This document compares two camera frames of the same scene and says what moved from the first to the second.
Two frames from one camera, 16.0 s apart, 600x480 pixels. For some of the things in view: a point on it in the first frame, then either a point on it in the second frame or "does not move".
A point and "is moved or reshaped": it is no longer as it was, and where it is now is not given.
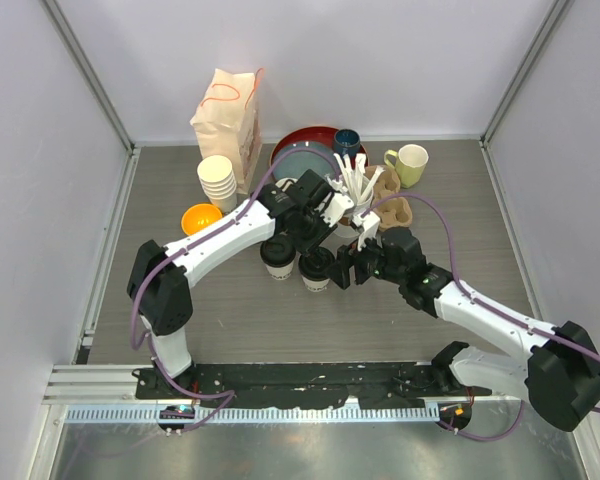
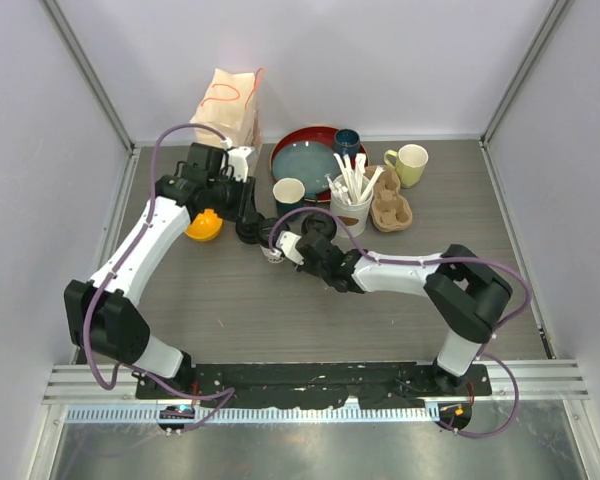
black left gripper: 325,231 to 245,207
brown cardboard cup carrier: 394,213 does not move
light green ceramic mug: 411,164 does not move
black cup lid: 278,251 is moved or reshaped
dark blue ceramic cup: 347,141 does not move
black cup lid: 313,265 is moved or reshaped
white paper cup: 280,273 to 273,257
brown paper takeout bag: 227,123 does not move
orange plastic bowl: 197,216 does not move
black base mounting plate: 306,386 does not move
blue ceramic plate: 294,164 does not move
